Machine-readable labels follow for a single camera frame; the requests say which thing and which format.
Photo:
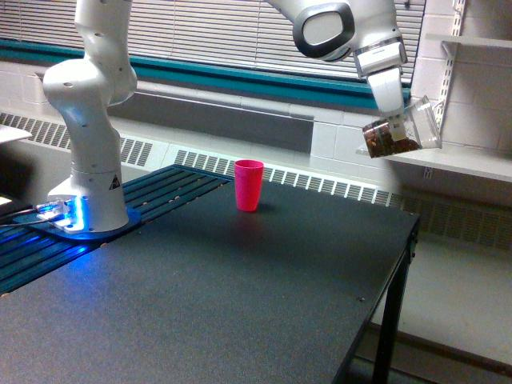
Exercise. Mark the white shelf bracket rail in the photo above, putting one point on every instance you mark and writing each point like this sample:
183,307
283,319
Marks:
450,48

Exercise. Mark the black slotted mounting rail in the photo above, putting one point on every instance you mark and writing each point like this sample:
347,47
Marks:
28,253

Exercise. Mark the black table leg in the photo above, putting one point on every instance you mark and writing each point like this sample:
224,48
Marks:
393,306

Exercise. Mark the pink plastic cup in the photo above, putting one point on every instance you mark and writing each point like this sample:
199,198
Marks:
248,176

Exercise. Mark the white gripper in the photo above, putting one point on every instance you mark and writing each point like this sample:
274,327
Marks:
381,65

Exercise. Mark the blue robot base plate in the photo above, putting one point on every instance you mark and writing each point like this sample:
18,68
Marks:
54,232

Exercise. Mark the white window blinds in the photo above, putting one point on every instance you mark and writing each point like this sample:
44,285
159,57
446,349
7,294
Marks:
246,34

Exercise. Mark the upper white wall shelf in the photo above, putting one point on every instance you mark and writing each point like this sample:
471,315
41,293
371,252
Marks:
472,41

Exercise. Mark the white radiator vent cover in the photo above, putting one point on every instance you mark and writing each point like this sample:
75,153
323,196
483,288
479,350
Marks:
468,223

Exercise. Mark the clear plastic cup with nuts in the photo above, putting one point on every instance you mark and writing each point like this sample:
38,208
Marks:
416,129

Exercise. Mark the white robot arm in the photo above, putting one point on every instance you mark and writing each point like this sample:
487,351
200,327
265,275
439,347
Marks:
91,200

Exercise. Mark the white wall shelf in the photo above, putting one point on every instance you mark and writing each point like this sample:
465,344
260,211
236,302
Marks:
467,160
472,41

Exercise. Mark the white object at left edge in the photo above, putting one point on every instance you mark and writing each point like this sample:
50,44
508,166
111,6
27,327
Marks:
10,134

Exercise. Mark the lower white wall shelf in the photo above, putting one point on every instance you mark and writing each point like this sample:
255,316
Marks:
467,160

